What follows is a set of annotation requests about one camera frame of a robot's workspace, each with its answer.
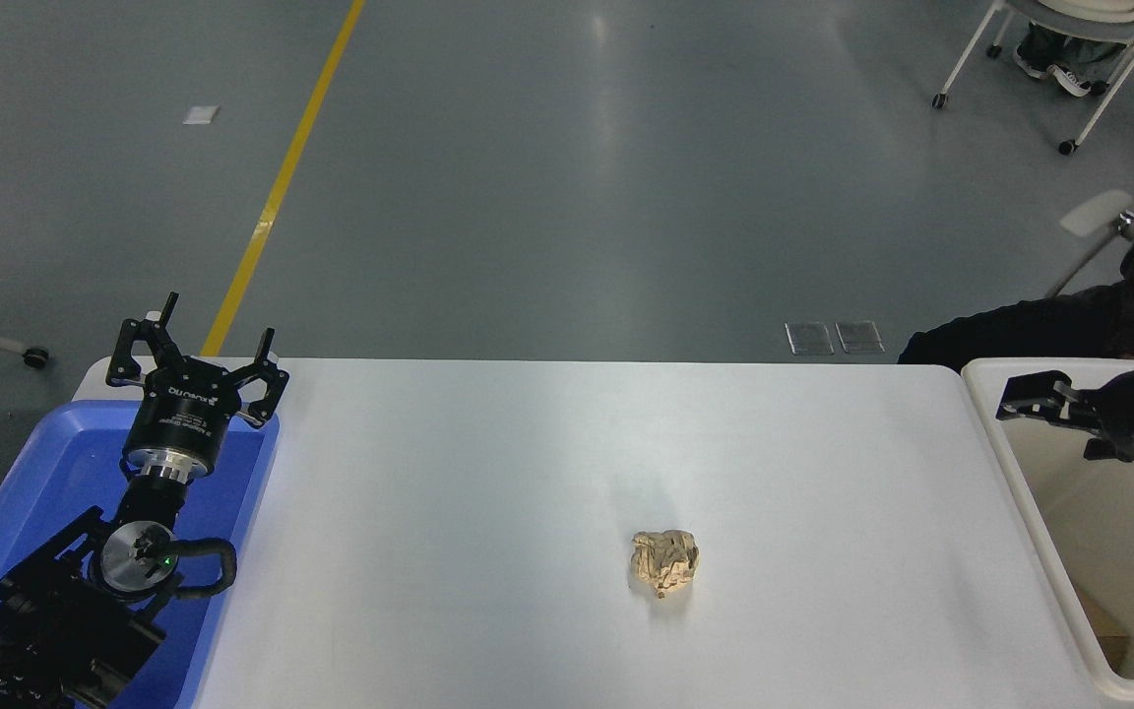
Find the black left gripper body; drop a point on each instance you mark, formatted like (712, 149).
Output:
(180, 418)

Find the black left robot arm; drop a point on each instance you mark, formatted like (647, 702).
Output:
(55, 611)

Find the metal floor plate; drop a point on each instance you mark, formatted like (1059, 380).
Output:
(860, 337)
(810, 338)

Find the large pale plastic bin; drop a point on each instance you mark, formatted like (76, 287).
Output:
(1089, 551)

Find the blue plastic tray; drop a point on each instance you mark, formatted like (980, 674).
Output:
(65, 463)

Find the grey chair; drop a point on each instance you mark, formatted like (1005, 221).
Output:
(1097, 213)

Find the white floor tag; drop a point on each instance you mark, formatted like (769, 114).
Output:
(201, 114)

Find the white wheeled chair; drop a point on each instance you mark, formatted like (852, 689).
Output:
(1113, 74)

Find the crumpled tan paper ball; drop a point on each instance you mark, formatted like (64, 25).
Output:
(665, 563)

